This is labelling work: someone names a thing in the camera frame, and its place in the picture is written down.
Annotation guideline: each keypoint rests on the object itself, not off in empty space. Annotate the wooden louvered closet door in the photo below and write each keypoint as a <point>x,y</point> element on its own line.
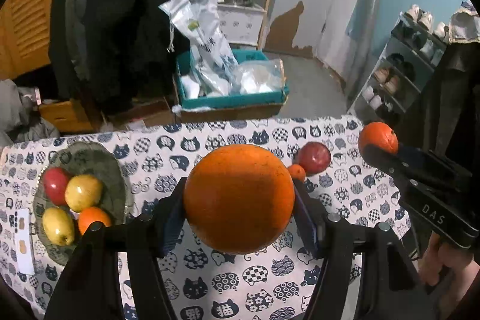
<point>25,37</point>

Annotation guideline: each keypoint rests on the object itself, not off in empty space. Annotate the white tablecloth label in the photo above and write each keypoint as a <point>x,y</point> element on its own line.
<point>23,242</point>

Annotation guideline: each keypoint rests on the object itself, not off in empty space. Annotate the grey shoe rack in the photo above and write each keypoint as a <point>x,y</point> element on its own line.
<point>413,50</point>

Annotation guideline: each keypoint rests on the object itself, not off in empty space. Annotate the dark hanging coats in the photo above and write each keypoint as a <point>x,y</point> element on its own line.
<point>111,52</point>

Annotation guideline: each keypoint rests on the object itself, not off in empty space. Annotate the white printed drawstring bag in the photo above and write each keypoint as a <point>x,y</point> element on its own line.
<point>212,60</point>

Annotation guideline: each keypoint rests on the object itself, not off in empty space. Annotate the small green-yellow pear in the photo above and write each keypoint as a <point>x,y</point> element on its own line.
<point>58,226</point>

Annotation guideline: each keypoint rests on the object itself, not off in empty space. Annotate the large orange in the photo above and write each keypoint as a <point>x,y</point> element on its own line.
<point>239,199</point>

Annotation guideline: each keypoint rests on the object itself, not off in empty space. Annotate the small orange tangerine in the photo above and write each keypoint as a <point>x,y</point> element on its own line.
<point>297,172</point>

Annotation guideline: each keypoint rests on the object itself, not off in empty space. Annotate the teal cardboard box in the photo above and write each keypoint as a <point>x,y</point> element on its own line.
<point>183,68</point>

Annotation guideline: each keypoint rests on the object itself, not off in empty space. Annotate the clear plastic bag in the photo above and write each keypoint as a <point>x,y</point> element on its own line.
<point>259,76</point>

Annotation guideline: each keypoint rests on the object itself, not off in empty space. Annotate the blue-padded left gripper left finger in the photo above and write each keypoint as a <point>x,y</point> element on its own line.
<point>89,286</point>

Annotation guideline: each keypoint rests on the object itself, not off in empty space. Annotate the large red apple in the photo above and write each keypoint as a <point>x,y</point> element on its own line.
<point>55,181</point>

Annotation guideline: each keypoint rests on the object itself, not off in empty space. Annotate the person's right hand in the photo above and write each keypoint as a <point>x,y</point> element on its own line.
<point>440,254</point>

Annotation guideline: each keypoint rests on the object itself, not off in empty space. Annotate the cat-print white tablecloth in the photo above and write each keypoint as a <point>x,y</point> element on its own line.
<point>273,283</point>

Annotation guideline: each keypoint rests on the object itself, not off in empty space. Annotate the small red apple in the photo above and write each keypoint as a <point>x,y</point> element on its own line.
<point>314,157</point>

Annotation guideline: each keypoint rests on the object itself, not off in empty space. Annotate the green patterned glass plate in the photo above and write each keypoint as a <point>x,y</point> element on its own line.
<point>77,159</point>

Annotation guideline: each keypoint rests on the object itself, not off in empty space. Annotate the medium orange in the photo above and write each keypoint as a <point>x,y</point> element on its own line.
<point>91,215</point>

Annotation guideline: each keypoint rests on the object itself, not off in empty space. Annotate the grey clothes pile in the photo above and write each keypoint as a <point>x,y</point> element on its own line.
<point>20,118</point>

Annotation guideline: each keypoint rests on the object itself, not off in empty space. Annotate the small mandarin orange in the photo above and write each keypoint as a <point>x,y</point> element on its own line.
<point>380,135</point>

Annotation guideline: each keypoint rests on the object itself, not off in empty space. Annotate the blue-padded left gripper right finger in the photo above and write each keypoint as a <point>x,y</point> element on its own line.
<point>390,287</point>

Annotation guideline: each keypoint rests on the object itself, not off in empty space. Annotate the white patterned storage drawer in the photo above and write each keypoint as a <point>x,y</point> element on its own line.
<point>241,25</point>

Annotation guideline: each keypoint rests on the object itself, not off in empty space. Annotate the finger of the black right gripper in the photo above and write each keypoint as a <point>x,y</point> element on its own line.
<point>397,166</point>

